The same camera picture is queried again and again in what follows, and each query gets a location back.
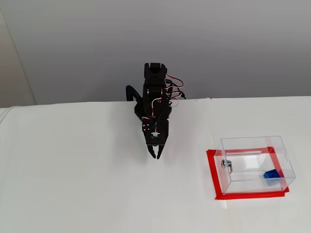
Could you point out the white table cover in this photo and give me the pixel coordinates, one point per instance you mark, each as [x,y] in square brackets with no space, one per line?
[73,170]

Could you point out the transparent plastic box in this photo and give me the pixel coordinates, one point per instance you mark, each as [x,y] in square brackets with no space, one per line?
[252,188]

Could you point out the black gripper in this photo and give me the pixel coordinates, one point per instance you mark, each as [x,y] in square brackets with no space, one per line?
[160,140]

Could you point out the black table clamp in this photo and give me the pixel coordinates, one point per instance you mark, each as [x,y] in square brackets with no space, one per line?
[128,89]

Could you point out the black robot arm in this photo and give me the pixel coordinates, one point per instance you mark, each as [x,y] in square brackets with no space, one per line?
[154,80]

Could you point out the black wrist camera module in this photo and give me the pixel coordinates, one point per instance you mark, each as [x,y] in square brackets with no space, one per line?
[161,131]

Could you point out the blue lego brick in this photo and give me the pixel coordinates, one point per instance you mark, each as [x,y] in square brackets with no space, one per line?
[271,176]

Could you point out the metal lock on box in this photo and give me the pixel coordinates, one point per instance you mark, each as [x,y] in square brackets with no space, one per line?
[224,164]

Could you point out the red tape frame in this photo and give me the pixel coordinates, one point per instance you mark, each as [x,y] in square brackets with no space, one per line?
[250,196]

